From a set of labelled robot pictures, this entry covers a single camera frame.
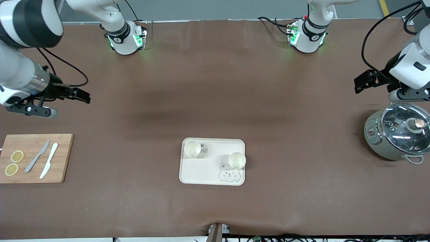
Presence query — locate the white IKEA cup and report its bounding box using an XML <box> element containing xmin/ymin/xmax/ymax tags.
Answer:
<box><xmin>184</xmin><ymin>140</ymin><xmax>202</xmax><ymax>158</ymax></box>
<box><xmin>228</xmin><ymin>152</ymin><xmax>247</xmax><ymax>169</ymax></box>

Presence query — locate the glass pot lid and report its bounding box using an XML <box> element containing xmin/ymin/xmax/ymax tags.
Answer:
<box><xmin>381</xmin><ymin>103</ymin><xmax>430</xmax><ymax>154</ymax></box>

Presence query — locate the black left base cable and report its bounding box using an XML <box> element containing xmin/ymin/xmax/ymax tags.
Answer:
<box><xmin>257</xmin><ymin>16</ymin><xmax>297</xmax><ymax>36</ymax></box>

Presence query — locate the black base cable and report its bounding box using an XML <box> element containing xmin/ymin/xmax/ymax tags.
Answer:
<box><xmin>257</xmin><ymin>16</ymin><xmax>297</xmax><ymax>36</ymax></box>
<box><xmin>124</xmin><ymin>0</ymin><xmax>140</xmax><ymax>22</ymax></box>

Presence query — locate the grey plastic knife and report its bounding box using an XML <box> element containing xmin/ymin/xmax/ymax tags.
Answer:
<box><xmin>25</xmin><ymin>139</ymin><xmax>50</xmax><ymax>173</ymax></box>

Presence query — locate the black right base cable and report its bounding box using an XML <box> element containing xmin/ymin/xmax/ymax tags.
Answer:
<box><xmin>124</xmin><ymin>0</ymin><xmax>140</xmax><ymax>22</ymax></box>

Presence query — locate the cream bear print tray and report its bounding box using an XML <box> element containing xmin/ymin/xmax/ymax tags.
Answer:
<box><xmin>179</xmin><ymin>137</ymin><xmax>246</xmax><ymax>186</ymax></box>

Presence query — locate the white plastic knife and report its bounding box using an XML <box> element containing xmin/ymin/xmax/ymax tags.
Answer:
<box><xmin>40</xmin><ymin>143</ymin><xmax>59</xmax><ymax>179</ymax></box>

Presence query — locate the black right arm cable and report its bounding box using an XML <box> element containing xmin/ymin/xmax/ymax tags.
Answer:
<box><xmin>35</xmin><ymin>47</ymin><xmax>89</xmax><ymax>87</ymax></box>

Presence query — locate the grey-green electric cooking pot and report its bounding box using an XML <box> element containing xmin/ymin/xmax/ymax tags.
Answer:
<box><xmin>364</xmin><ymin>103</ymin><xmax>430</xmax><ymax>164</ymax></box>

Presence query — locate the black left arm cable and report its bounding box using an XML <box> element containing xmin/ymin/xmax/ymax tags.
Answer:
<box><xmin>361</xmin><ymin>0</ymin><xmax>424</xmax><ymax>81</ymax></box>

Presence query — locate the wooden cutting board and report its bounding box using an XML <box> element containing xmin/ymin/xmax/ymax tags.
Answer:
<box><xmin>0</xmin><ymin>134</ymin><xmax>74</xmax><ymax>184</ymax></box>

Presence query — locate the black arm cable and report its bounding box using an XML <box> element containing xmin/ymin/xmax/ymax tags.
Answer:
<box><xmin>35</xmin><ymin>47</ymin><xmax>89</xmax><ymax>87</ymax></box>
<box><xmin>361</xmin><ymin>0</ymin><xmax>424</xmax><ymax>81</ymax></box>

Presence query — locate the grey metal table bracket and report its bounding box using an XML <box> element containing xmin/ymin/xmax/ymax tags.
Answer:
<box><xmin>206</xmin><ymin>223</ymin><xmax>231</xmax><ymax>242</ymax></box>

